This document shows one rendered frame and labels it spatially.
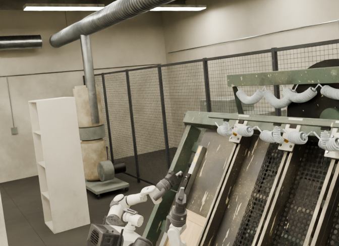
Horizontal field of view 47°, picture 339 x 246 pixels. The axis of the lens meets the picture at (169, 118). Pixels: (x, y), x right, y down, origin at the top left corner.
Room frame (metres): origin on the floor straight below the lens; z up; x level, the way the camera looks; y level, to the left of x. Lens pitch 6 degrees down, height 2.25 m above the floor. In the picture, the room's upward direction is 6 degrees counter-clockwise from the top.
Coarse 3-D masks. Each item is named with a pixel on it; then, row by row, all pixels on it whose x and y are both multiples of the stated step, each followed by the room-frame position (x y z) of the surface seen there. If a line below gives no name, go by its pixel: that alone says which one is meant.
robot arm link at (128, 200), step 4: (128, 196) 2.69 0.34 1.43; (132, 196) 2.67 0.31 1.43; (136, 196) 2.65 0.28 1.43; (124, 200) 2.67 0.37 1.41; (128, 200) 2.67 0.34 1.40; (132, 200) 2.65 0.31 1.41; (136, 200) 2.64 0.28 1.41; (124, 204) 2.66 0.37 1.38; (128, 204) 2.68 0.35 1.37; (132, 204) 2.67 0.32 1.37; (124, 208) 2.66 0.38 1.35
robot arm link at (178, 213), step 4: (176, 196) 2.05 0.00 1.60; (184, 196) 2.06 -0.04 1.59; (176, 200) 2.01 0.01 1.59; (180, 200) 2.03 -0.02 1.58; (184, 200) 2.02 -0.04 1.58; (176, 204) 1.99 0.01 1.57; (180, 204) 1.98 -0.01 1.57; (184, 204) 1.99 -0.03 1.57; (172, 208) 2.07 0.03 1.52; (176, 208) 2.01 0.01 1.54; (180, 208) 2.00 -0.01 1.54; (184, 208) 2.01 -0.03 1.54; (172, 212) 2.03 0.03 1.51; (176, 212) 2.03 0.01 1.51; (180, 212) 2.03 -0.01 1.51; (184, 212) 2.04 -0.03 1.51; (172, 216) 2.03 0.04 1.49; (176, 216) 2.02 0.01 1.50; (180, 216) 2.01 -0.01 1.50; (184, 216) 2.02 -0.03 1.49; (176, 220) 2.02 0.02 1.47; (180, 220) 2.02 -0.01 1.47; (184, 220) 2.03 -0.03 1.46
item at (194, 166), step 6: (204, 150) 2.84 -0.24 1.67; (198, 156) 2.81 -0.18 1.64; (192, 162) 2.83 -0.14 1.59; (198, 162) 2.81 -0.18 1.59; (192, 168) 2.80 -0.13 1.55; (198, 168) 2.81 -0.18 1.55; (192, 174) 2.78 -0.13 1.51; (192, 180) 2.77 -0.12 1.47; (186, 192) 2.75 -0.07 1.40; (186, 198) 2.74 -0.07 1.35; (162, 240) 2.67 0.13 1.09
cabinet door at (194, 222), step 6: (192, 216) 2.57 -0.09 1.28; (198, 216) 2.52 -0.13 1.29; (186, 222) 2.59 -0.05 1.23; (192, 222) 2.54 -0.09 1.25; (198, 222) 2.49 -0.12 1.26; (204, 222) 2.44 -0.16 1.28; (186, 228) 2.56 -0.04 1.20; (192, 228) 2.51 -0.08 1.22; (198, 228) 2.47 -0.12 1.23; (186, 234) 2.53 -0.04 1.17; (192, 234) 2.48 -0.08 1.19; (198, 234) 2.44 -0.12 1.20; (168, 240) 2.65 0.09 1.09; (186, 240) 2.50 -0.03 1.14; (192, 240) 2.46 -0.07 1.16
